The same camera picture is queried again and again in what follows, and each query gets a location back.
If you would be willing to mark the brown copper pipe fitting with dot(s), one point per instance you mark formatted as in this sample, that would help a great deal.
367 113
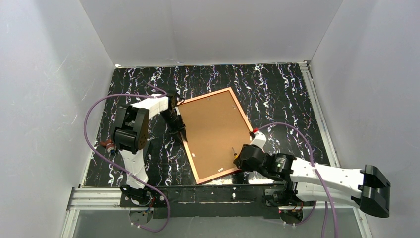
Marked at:
109 145

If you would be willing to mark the aluminium front rail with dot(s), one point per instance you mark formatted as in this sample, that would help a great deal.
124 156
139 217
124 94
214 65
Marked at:
98 197

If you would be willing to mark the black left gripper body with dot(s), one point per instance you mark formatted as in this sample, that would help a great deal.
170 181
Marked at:
177 130

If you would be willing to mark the aluminium rail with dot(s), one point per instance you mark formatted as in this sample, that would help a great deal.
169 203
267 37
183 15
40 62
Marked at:
98 197
309 82

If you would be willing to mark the yellow handled screwdriver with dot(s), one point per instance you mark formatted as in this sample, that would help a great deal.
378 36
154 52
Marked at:
235 153

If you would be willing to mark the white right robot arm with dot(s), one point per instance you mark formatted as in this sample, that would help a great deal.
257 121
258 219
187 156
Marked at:
367 189

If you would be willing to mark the aluminium right side rail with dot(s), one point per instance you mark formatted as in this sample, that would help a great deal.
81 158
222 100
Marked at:
309 82

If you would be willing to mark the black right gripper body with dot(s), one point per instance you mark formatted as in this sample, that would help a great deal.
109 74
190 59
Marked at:
240 160

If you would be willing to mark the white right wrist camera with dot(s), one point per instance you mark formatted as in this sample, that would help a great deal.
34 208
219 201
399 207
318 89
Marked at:
258 139

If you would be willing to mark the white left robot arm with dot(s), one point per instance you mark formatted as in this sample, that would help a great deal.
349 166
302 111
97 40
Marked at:
130 132

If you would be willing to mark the red picture frame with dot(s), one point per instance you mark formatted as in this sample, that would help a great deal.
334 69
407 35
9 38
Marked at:
215 122

